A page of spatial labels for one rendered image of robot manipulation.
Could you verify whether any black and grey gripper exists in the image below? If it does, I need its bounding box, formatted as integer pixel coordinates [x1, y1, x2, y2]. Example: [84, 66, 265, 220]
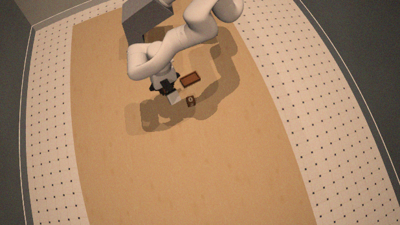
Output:
[150, 65, 181, 96]

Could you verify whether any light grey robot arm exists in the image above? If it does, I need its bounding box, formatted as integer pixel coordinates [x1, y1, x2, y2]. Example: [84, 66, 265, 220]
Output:
[127, 0, 244, 105]

